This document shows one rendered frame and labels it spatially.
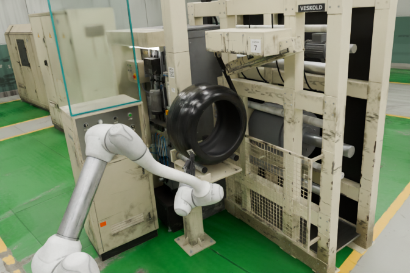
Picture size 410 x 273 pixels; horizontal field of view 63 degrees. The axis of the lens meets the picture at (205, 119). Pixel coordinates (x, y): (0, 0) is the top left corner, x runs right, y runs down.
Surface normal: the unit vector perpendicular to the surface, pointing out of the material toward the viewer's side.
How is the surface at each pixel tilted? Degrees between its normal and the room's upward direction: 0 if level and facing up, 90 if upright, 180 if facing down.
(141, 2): 90
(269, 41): 90
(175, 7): 90
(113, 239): 90
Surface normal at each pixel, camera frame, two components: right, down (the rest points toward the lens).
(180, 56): 0.57, 0.22
